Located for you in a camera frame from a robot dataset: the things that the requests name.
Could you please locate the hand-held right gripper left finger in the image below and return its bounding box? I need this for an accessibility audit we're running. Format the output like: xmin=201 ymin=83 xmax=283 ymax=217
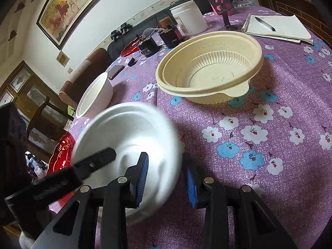
xmin=31 ymin=152 xmax=149 ymax=249

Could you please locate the brown tiled counter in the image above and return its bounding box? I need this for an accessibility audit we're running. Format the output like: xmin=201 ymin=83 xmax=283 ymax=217
xmin=250 ymin=0 xmax=332 ymax=35

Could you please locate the white paper bowl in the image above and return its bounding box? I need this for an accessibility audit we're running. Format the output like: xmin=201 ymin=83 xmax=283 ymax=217
xmin=71 ymin=102 xmax=183 ymax=226
xmin=75 ymin=72 xmax=115 ymax=120

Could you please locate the wooden glass-door cabinet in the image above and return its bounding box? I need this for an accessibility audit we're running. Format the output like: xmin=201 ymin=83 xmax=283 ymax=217
xmin=0 ymin=60 xmax=76 ymax=161

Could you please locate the framed wall painting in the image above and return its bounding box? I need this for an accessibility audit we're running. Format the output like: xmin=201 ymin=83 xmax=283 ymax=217
xmin=36 ymin=0 xmax=122 ymax=50

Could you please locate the brown padded chair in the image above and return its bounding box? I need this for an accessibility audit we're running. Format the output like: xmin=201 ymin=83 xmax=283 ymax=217
xmin=59 ymin=48 xmax=112 ymax=104

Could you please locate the lined paper notebook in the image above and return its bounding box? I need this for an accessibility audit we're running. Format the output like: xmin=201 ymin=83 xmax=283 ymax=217
xmin=241 ymin=14 xmax=314 ymax=45

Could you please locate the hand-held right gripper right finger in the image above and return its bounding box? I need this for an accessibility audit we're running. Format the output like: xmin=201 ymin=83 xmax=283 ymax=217
xmin=182 ymin=153 xmax=299 ymax=249

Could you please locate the black phone stand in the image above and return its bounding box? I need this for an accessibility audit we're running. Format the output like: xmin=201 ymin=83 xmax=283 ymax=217
xmin=204 ymin=0 xmax=238 ymax=31

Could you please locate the dark wooden chair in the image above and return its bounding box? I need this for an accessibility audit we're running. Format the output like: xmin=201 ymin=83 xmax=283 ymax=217
xmin=26 ymin=96 xmax=76 ymax=146

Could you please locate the black pen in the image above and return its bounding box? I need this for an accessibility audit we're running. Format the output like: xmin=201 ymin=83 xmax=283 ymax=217
xmin=254 ymin=16 xmax=276 ymax=32

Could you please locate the black sofa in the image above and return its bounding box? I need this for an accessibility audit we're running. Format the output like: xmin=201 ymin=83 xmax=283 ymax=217
xmin=107 ymin=0 xmax=249 ymax=60

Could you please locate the black jar red label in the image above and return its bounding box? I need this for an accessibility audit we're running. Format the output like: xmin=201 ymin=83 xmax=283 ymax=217
xmin=159 ymin=26 xmax=184 ymax=49

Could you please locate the red ridged plate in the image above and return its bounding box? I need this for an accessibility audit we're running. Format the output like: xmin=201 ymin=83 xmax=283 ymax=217
xmin=47 ymin=132 xmax=76 ymax=175

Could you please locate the dark smartphone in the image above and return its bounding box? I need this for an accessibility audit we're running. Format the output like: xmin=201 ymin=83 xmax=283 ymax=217
xmin=108 ymin=65 xmax=125 ymax=80

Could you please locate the beige plastic bowl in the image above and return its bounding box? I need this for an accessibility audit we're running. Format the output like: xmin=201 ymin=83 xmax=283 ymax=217
xmin=156 ymin=31 xmax=264 ymax=95
xmin=157 ymin=57 xmax=264 ymax=106

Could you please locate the white plastic jar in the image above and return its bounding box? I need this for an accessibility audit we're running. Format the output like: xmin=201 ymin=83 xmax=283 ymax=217
xmin=170 ymin=0 xmax=209 ymax=35

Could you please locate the small brown jar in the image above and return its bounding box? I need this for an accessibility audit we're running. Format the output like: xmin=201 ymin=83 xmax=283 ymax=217
xmin=159 ymin=16 xmax=174 ymax=29

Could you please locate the clear plastic bag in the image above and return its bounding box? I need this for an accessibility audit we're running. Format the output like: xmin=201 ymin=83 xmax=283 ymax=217
xmin=232 ymin=0 xmax=256 ymax=9

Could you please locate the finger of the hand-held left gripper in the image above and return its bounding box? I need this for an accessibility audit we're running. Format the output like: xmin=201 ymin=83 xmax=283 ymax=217
xmin=4 ymin=147 xmax=117 ymax=208

